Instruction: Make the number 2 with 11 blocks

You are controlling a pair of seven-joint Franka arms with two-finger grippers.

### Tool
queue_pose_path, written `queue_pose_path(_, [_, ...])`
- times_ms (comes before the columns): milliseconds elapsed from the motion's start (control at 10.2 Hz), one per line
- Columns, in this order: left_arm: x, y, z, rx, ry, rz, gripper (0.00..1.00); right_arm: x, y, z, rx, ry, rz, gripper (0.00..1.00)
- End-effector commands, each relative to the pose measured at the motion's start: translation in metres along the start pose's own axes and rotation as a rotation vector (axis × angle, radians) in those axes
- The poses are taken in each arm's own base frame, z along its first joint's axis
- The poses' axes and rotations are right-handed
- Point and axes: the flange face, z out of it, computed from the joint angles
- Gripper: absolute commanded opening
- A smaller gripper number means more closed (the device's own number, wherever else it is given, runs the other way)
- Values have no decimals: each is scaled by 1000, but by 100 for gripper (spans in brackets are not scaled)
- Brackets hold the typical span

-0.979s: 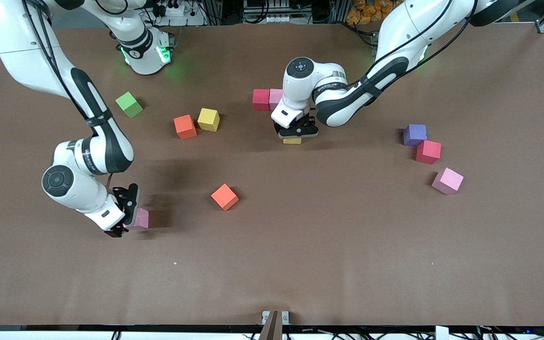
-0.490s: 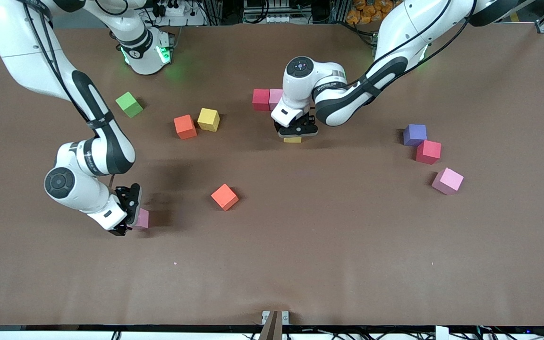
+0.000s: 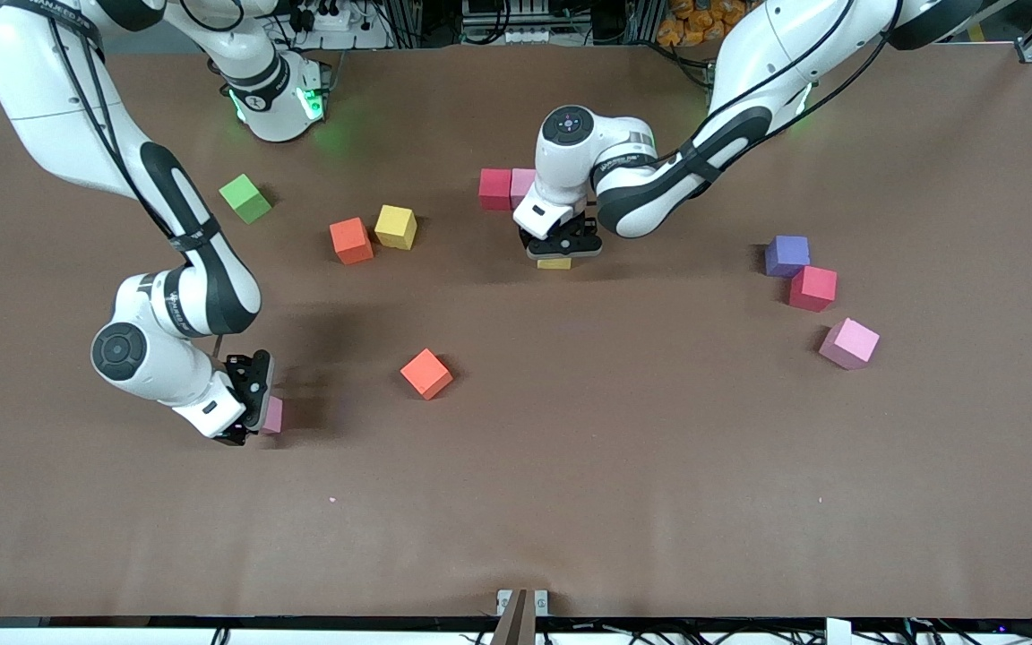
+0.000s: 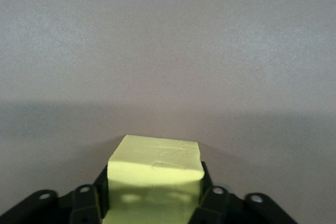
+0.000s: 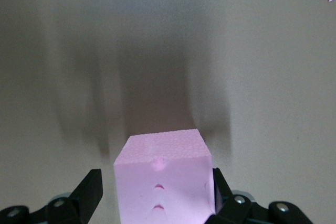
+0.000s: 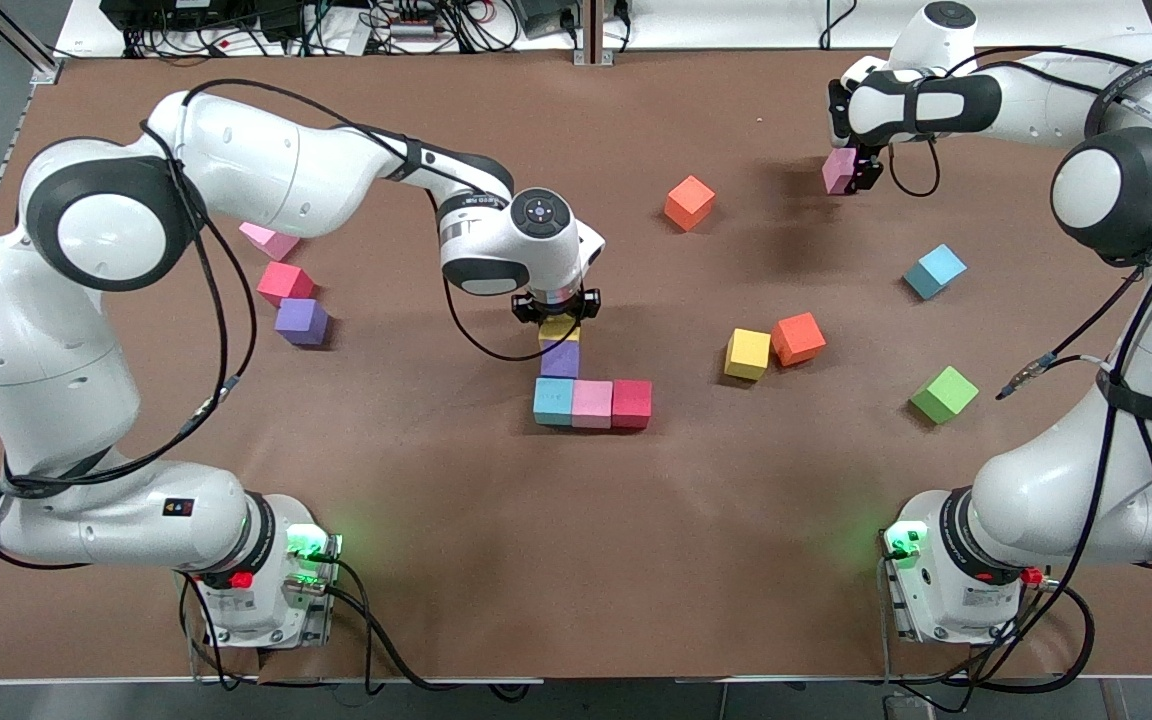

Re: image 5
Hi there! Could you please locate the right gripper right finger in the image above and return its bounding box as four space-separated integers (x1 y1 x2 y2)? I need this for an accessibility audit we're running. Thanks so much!
207 167 312 224

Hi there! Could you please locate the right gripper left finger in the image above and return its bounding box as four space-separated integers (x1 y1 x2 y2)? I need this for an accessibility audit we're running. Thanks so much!
0 168 103 224

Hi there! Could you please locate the pink foam cube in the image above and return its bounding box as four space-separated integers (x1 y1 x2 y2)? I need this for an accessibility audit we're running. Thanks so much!
113 129 213 224

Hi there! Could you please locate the brown paper table cover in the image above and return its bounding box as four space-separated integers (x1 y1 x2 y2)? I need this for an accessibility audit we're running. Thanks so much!
0 0 336 224

